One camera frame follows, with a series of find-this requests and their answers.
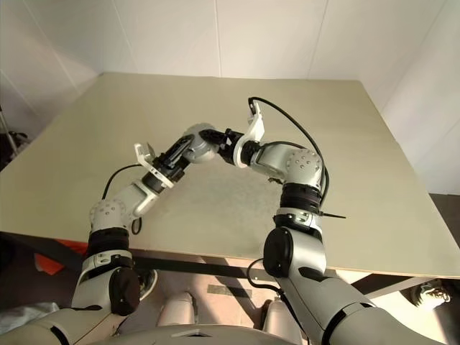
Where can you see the grey cloth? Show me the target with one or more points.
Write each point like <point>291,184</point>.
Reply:
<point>28,311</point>

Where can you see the beige robot thigh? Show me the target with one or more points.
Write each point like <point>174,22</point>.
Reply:
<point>275,316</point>
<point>178,309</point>

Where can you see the white patterned shoe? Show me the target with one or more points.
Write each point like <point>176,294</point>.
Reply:
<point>431,294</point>

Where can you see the grey robot torso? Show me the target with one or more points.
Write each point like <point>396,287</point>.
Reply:
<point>215,336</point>

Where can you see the orange floor object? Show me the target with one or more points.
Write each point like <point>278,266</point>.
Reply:
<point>46,264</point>

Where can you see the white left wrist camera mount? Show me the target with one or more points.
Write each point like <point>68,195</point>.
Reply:
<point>143,156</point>

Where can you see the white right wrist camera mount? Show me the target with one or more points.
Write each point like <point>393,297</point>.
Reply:
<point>257,125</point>

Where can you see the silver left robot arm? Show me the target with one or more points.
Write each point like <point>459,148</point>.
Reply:
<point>108,213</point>

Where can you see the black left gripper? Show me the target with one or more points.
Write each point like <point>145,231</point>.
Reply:
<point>169,165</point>

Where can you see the beige left robot thigh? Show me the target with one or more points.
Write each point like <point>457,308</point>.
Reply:
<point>178,309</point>

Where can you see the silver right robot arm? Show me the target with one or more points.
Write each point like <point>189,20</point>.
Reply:
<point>280,158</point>

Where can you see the beige right robot thigh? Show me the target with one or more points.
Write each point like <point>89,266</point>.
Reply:
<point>275,316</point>

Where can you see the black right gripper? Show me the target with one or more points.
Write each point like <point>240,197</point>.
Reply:
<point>230,143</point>

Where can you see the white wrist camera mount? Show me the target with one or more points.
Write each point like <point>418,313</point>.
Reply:
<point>257,125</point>
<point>143,156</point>

